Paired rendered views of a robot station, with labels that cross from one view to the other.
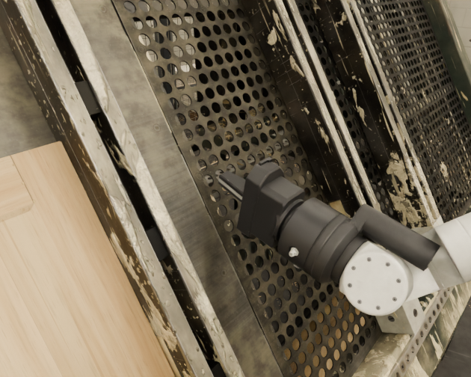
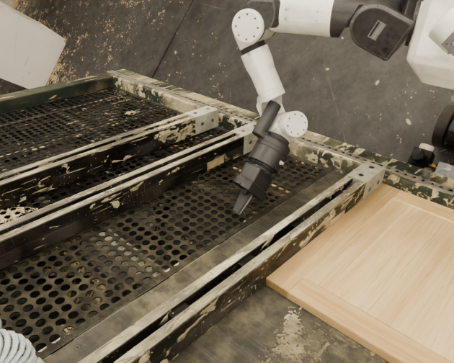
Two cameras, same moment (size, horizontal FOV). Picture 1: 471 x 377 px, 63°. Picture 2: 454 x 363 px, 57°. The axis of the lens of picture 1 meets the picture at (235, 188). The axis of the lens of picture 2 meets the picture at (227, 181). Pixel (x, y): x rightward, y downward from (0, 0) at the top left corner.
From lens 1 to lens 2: 0.69 m
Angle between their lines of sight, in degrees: 36
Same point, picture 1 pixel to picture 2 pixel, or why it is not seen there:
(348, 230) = (269, 137)
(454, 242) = (274, 93)
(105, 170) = (280, 243)
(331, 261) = (285, 144)
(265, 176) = (248, 178)
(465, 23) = not seen: outside the picture
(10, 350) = (366, 267)
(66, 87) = (250, 266)
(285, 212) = (262, 168)
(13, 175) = (296, 287)
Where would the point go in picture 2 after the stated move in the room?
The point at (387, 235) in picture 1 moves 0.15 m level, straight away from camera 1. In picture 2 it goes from (269, 121) to (221, 120)
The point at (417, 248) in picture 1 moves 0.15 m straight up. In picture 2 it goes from (274, 109) to (243, 86)
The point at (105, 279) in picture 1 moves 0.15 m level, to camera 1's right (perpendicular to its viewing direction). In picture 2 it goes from (318, 246) to (302, 187)
